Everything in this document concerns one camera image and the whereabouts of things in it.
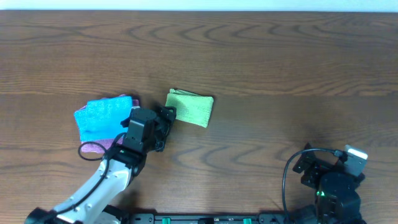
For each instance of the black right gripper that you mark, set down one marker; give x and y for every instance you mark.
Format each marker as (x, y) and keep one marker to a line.
(318, 167)

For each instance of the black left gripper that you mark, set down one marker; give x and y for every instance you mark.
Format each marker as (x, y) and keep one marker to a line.
(166, 115)

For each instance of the green microfibre cloth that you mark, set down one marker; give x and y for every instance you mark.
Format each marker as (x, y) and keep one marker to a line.
(191, 107)

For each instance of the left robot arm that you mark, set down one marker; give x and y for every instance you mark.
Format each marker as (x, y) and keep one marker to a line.
(119, 166)

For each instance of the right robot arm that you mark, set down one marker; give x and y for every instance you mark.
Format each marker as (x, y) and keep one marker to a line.
(334, 175)

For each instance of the folded blue microfibre cloth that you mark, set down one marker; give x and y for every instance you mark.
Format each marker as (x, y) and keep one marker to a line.
(99, 119)

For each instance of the folded pink microfibre cloth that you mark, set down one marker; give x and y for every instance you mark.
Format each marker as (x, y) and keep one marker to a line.
(96, 146)

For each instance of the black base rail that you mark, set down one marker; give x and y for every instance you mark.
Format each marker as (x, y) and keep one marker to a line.
(262, 218)

